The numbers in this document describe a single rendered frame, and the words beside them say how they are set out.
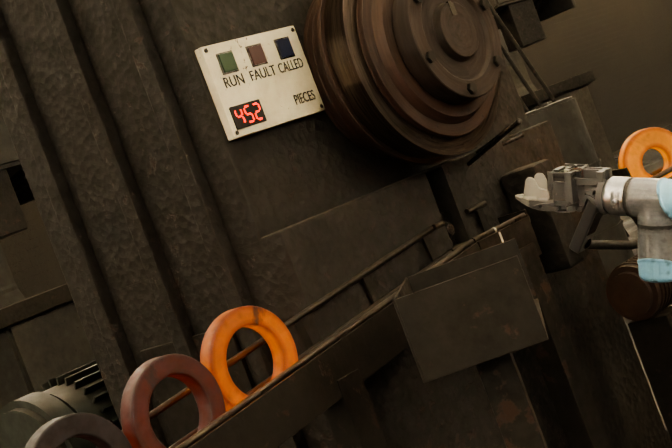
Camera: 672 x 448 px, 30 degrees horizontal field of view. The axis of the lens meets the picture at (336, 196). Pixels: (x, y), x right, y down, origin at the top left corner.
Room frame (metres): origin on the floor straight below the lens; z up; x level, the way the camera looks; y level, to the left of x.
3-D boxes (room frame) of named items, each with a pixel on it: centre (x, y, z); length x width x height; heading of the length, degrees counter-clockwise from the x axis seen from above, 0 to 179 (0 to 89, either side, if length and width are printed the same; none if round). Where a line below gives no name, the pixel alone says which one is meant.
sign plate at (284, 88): (2.42, 0.05, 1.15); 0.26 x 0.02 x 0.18; 137
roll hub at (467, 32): (2.52, -0.33, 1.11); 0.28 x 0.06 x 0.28; 137
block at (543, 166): (2.77, -0.41, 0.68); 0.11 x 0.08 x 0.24; 47
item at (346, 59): (2.59, -0.26, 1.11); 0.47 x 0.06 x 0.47; 137
